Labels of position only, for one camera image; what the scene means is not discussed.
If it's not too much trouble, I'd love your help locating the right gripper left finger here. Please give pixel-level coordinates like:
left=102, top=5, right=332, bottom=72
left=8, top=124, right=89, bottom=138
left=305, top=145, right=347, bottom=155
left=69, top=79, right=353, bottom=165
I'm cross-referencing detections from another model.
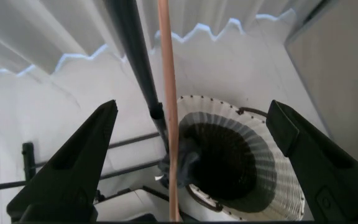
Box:
left=6, top=99, right=119, bottom=223

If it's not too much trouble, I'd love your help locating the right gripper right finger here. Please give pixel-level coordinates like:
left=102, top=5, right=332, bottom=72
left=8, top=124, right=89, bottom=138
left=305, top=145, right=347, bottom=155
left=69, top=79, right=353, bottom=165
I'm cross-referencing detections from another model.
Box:
left=265, top=99, right=358, bottom=223

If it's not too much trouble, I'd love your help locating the pink clothes hanger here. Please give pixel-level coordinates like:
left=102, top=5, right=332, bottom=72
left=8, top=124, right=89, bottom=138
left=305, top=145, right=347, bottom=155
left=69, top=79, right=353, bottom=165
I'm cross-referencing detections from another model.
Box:
left=157, top=0, right=181, bottom=222

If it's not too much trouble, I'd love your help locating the white laundry basket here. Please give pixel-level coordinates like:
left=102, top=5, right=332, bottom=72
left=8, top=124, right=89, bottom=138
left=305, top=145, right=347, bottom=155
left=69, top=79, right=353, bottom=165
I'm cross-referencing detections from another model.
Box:
left=175, top=95, right=306, bottom=222

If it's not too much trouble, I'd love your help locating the black clothes rack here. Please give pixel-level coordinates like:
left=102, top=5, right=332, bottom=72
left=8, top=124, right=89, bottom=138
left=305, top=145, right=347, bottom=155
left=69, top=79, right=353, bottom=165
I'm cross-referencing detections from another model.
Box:
left=0, top=0, right=171, bottom=193

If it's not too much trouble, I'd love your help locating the dark grey garment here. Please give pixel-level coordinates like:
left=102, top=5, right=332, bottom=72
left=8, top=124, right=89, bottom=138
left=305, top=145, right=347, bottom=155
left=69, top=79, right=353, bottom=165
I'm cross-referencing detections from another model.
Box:
left=157, top=138, right=203, bottom=189

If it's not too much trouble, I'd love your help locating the white curtain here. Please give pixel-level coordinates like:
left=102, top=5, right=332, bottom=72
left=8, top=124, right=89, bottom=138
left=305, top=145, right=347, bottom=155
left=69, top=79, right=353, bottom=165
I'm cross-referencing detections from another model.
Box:
left=0, top=0, right=295, bottom=88

